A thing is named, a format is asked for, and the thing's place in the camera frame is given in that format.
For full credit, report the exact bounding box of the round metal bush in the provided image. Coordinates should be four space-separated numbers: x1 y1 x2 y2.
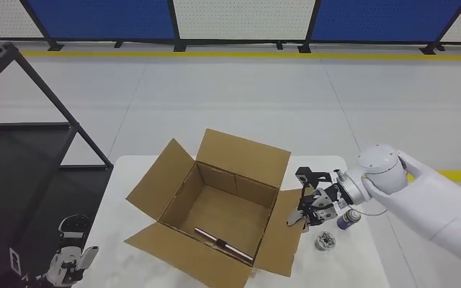
313 230 337 252

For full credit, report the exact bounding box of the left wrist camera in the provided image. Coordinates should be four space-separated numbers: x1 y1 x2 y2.
58 214 91 250

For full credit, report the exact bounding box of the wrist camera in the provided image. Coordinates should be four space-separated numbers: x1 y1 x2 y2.
295 166 336 189
58 214 91 250

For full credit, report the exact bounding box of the black metal frame rack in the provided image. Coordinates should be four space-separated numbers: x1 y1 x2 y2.
0 42 115 288

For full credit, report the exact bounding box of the large brown cardboard carton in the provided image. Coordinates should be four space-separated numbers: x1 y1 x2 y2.
124 128 311 288

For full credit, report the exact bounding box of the white perforated partition panel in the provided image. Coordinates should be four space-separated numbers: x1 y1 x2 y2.
172 0 317 41
0 0 45 39
439 20 461 44

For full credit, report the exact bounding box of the long metal shaft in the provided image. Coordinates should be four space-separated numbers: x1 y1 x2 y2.
194 226 254 263

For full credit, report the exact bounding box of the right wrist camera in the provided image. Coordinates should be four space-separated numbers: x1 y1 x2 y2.
295 166 336 189

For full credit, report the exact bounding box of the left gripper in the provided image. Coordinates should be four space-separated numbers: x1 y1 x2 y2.
45 245 100 288

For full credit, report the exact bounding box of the thin white cable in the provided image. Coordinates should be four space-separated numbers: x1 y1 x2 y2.
349 205 389 217

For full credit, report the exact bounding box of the blue partition panel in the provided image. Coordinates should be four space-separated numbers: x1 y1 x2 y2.
310 0 461 44
25 0 176 41

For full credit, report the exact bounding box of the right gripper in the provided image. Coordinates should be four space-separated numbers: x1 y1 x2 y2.
286 170 372 234

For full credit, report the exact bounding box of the small spray bottle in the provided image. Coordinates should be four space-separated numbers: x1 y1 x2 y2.
336 209 362 231

